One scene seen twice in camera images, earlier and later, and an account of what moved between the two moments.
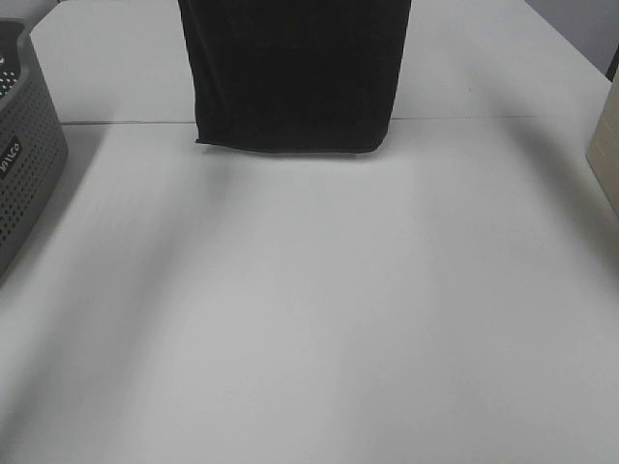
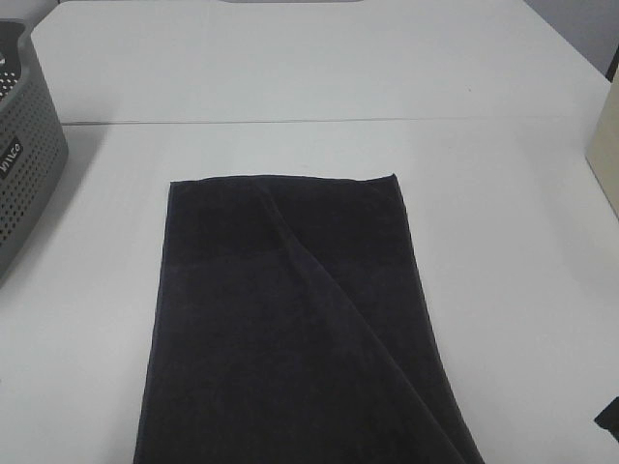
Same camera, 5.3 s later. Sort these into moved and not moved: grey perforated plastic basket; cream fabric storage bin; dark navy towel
Moved: dark navy towel
Not moved: cream fabric storage bin; grey perforated plastic basket
